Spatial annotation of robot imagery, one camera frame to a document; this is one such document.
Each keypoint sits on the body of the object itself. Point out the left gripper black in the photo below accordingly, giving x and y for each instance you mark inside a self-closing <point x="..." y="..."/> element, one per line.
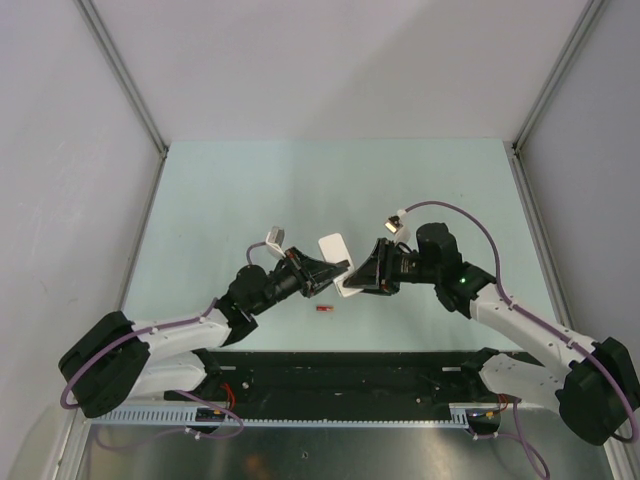
<point x="309" y="273"/>

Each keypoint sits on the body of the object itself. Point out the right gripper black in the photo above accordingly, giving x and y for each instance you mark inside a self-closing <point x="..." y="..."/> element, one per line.
<point x="376" y="274"/>

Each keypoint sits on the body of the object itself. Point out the white remote control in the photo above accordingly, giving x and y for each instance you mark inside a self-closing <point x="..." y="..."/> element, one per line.
<point x="334" y="250"/>

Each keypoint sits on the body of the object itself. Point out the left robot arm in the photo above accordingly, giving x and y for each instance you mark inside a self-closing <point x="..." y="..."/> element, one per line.
<point x="119" y="358"/>

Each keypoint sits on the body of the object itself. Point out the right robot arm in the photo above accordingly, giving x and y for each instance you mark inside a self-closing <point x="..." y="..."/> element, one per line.
<point x="592" y="385"/>

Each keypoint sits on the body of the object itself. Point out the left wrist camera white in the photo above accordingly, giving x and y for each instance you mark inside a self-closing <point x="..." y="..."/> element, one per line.
<point x="274" y="242"/>

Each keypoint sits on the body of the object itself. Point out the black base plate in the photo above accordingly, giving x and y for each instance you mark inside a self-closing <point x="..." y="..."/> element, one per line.
<point x="347" y="384"/>

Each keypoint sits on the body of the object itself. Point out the grey slotted cable duct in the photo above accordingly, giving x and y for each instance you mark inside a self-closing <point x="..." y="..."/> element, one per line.
<point x="192" y="415"/>

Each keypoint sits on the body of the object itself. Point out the left aluminium frame post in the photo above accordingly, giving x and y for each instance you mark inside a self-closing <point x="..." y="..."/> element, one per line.
<point x="115" y="61"/>

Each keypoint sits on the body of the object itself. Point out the aluminium frame post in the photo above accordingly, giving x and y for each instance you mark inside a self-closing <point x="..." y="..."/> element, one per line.
<point x="115" y="61"/>
<point x="577" y="39"/>

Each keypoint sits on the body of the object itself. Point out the right aluminium frame post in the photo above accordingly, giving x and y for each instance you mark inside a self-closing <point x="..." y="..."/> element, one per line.
<point x="577" y="39"/>

